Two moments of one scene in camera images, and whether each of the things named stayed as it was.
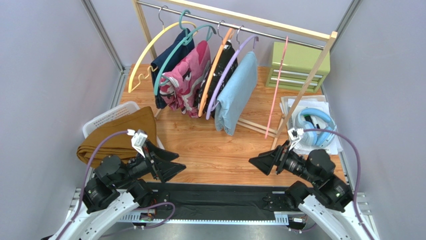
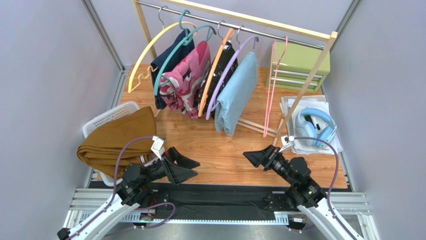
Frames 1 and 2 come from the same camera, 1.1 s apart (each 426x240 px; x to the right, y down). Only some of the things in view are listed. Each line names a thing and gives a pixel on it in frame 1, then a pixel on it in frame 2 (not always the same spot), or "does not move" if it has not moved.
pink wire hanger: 276,88 → 275,67
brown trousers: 125,147 does not move
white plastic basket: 125,109 does not move
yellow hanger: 144,46 does not move
